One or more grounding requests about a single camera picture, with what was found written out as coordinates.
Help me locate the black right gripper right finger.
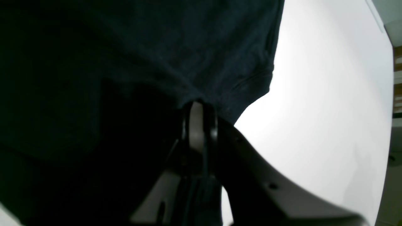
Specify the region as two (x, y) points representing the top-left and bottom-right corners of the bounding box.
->
(203, 103), (368, 226)

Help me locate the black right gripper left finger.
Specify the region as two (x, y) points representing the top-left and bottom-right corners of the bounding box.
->
(129, 102), (207, 226)

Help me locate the black printed T-shirt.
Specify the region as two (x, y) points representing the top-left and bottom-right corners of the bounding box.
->
(1, 0), (285, 226)

